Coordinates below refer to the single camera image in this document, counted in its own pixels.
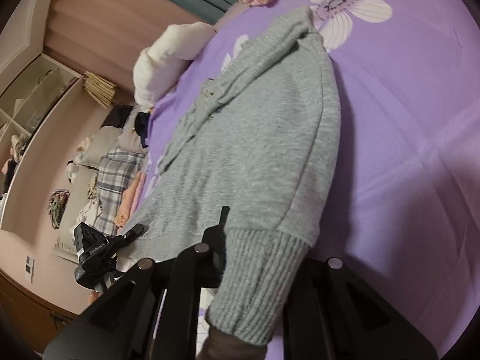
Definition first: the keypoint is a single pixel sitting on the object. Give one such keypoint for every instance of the dark navy garment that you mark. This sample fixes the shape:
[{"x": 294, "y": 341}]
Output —
[{"x": 141, "y": 123}]

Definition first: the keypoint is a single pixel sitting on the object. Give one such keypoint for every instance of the white plush duck toy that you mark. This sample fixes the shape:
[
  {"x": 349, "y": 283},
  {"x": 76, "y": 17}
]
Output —
[{"x": 159, "y": 66}]

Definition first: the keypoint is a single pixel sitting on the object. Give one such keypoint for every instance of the grey New York sweatshirt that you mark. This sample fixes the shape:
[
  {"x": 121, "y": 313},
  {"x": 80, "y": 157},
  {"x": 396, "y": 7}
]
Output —
[{"x": 262, "y": 140}]

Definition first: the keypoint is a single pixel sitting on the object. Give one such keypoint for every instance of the beige pillow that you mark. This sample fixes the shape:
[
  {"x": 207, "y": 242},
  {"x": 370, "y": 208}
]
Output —
[{"x": 105, "y": 140}]

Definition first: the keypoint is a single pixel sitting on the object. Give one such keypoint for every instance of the plaid grey pillow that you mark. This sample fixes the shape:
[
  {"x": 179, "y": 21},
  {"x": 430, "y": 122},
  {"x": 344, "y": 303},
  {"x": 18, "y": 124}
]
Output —
[{"x": 116, "y": 172}]

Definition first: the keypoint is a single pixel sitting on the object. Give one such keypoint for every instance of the folded orange pink clothes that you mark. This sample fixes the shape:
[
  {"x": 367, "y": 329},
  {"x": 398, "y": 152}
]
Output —
[{"x": 130, "y": 199}]

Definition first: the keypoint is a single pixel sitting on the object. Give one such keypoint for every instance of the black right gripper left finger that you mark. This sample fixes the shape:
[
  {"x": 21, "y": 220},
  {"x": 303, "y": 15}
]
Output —
[{"x": 152, "y": 311}]

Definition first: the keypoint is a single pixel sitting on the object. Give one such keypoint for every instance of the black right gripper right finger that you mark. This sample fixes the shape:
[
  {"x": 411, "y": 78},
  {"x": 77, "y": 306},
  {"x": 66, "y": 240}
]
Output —
[{"x": 331, "y": 313}]

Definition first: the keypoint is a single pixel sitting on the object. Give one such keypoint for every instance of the white shelf unit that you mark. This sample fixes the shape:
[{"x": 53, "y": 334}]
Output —
[{"x": 25, "y": 104}]

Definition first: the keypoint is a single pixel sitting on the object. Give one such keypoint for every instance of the purple floral bed sheet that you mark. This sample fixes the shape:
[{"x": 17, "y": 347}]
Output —
[{"x": 403, "y": 211}]

